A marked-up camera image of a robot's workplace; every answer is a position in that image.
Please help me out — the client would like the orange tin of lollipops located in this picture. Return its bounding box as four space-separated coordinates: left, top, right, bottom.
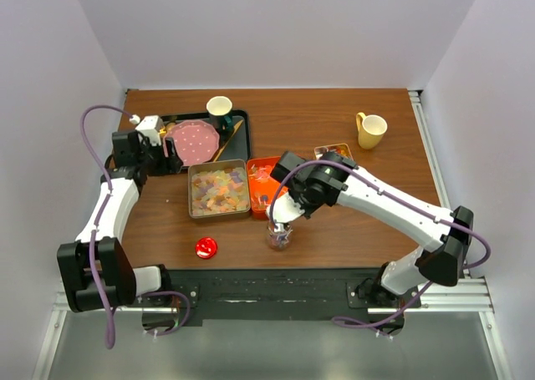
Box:
246 156 279 220

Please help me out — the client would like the brown tin of gummies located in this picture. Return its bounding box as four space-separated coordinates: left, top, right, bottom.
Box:
187 160 251 221

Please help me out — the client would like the gold tin of lollipops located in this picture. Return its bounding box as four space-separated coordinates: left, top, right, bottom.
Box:
313 143 353 160

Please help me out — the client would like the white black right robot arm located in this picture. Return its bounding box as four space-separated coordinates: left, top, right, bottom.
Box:
267 151 473 307

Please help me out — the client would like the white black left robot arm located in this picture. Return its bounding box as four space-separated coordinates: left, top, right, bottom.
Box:
57 130 183 312

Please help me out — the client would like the pink polka dot plate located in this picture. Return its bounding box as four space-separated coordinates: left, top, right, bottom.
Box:
166 119 220 167

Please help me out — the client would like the clear glass jar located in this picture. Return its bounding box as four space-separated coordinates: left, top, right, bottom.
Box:
267 222 293 251

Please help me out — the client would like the black rectangular tray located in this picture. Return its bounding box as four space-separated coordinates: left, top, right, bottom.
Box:
161 109 252 161

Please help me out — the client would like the dark green white mug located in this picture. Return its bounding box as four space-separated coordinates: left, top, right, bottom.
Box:
206 96 234 134

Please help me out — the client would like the gold knife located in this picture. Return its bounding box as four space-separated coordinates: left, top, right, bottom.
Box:
212 119 244 162

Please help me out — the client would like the red jar lid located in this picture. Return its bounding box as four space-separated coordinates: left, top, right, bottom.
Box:
195 237 218 260

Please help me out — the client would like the yellow mug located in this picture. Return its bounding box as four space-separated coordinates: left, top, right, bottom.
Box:
355 112 388 149

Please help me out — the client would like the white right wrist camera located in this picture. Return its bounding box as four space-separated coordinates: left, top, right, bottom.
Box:
267 193 304 224

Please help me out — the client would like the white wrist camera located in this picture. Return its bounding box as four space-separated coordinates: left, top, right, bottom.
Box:
129 114 165 146
267 193 304 224

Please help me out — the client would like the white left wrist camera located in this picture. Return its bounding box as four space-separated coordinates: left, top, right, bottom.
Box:
129 114 165 146

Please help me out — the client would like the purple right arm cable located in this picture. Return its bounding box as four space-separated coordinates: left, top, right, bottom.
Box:
267 159 491 327

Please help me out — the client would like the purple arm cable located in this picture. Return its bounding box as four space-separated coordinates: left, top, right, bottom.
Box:
80 104 191 350
267 159 491 327

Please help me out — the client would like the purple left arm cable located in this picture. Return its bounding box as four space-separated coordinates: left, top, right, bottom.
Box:
80 104 191 350

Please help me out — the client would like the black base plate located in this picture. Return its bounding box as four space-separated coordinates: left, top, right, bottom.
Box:
134 268 418 327

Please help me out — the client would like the aluminium frame rail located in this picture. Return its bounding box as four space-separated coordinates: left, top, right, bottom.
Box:
53 276 494 312

